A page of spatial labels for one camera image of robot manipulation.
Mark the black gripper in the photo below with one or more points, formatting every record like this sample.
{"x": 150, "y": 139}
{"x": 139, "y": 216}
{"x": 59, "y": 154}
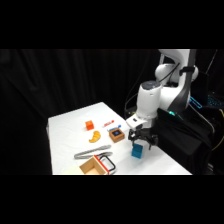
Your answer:
{"x": 143, "y": 134}

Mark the blue cube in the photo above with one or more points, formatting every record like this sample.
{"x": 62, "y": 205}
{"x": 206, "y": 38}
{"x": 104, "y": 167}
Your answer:
{"x": 137, "y": 151}

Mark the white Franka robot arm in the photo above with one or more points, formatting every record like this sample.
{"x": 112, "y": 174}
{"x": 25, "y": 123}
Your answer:
{"x": 150, "y": 100}

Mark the wooden block with blue centre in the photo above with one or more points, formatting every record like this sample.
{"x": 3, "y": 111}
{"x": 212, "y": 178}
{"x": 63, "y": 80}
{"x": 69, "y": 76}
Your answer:
{"x": 116, "y": 135}

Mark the orange cube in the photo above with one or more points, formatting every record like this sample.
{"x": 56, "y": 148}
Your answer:
{"x": 89, "y": 125}

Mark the blue and white marker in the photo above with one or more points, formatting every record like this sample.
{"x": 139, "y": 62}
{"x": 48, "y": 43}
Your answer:
{"x": 115, "y": 127}

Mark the black cloth over stand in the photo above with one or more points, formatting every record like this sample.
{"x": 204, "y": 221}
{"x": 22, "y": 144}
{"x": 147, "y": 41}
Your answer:
{"x": 180, "y": 140}

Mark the red and white marker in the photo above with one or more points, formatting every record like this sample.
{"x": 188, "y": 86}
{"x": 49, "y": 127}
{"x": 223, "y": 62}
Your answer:
{"x": 107, "y": 124}

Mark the small green light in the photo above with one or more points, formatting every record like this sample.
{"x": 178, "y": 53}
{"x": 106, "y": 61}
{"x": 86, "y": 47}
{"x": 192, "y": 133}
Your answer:
{"x": 172, "y": 113}

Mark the orange toy croissant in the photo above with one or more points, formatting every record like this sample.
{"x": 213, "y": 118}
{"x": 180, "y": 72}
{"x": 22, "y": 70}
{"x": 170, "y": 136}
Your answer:
{"x": 95, "y": 136}

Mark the wooden box with red rim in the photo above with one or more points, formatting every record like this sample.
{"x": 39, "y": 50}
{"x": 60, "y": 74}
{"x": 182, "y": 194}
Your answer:
{"x": 90, "y": 166}

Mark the blue lit strip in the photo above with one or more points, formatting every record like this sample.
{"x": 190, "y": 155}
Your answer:
{"x": 196, "y": 102}

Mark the blue lit keyboard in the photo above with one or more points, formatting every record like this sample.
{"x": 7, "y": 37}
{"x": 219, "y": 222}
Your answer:
{"x": 216, "y": 101}

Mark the black curtain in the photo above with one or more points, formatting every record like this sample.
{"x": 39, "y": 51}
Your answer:
{"x": 66, "y": 76}

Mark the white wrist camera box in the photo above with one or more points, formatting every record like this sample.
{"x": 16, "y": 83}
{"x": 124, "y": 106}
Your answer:
{"x": 134, "y": 122}

